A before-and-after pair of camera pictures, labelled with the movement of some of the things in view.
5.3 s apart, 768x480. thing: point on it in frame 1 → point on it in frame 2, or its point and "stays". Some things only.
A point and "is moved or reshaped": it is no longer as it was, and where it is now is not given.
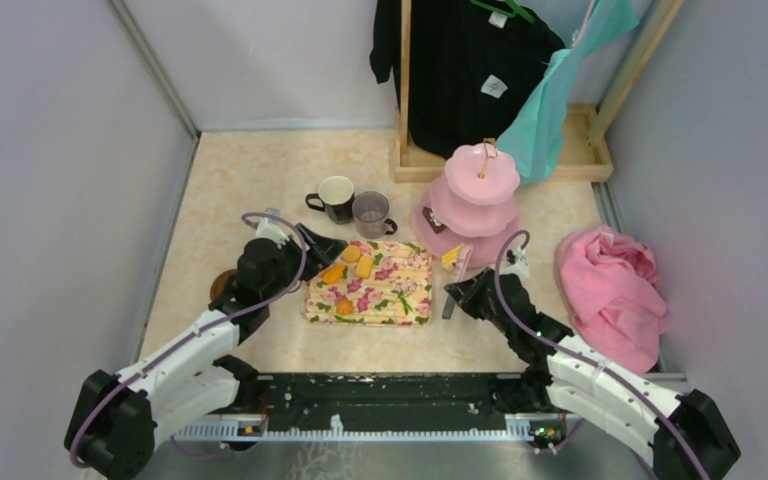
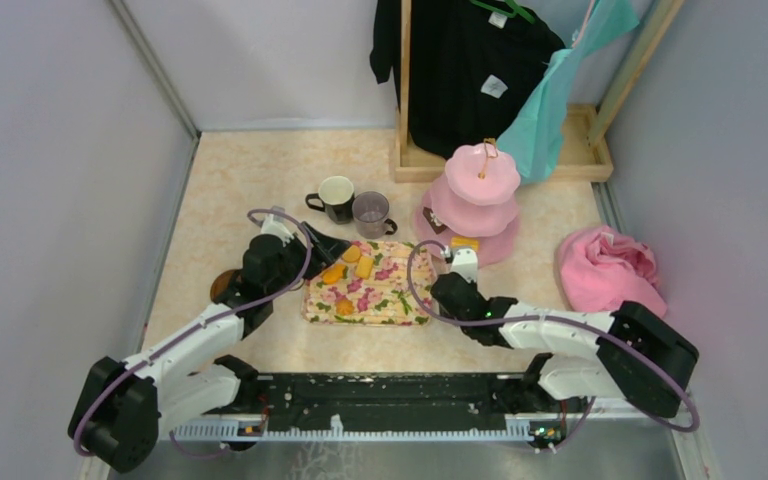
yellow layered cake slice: x=449 y=259 is moved or reshaped
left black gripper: x=326 y=249 stays
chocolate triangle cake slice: x=433 y=221 stays
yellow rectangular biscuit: x=364 y=267 stays
